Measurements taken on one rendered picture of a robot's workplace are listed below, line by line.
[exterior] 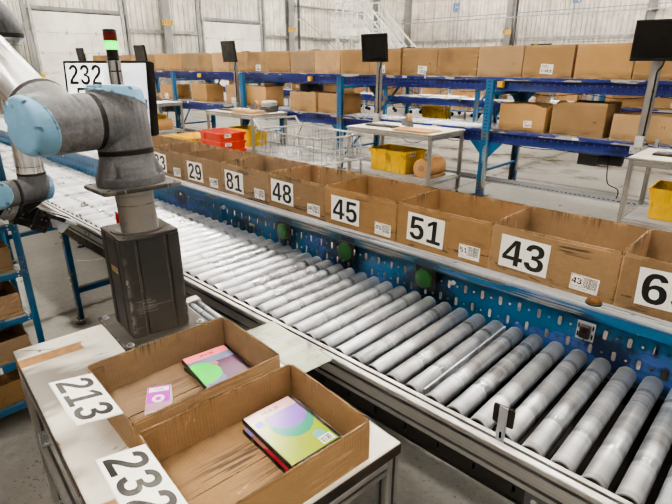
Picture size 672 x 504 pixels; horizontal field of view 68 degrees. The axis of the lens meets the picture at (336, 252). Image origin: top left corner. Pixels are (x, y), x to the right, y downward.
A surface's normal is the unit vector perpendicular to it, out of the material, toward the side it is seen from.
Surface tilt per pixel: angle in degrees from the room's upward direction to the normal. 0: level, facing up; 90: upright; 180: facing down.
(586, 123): 90
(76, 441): 0
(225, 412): 89
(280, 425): 0
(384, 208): 90
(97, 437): 0
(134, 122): 86
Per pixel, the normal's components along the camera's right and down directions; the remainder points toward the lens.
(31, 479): 0.00, -0.93
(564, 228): -0.68, 0.25
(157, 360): 0.68, 0.24
